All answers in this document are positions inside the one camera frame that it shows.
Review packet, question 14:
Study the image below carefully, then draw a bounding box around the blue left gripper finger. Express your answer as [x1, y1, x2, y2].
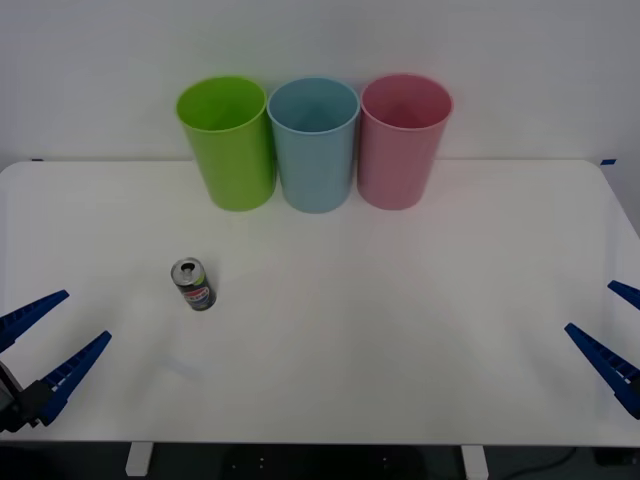
[19, 329, 113, 429]
[0, 289, 70, 354]

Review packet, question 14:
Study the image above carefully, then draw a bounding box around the black drink can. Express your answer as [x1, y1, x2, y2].
[170, 257, 218, 313]

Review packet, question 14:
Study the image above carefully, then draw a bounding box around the white table leg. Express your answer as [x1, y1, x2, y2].
[124, 442, 153, 477]
[460, 444, 489, 480]

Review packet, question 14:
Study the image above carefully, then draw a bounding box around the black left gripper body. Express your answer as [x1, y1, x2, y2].
[0, 362, 31, 435]

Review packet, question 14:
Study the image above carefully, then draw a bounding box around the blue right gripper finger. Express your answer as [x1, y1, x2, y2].
[564, 322, 640, 420]
[607, 280, 640, 312]

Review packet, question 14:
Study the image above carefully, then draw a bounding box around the pink plastic bin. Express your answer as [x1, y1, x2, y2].
[358, 72, 455, 211]

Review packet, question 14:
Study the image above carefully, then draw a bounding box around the green plastic bin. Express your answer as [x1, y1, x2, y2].
[174, 74, 277, 213]

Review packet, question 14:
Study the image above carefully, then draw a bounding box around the pale blue plastic bin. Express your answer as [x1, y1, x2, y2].
[266, 75, 361, 215]

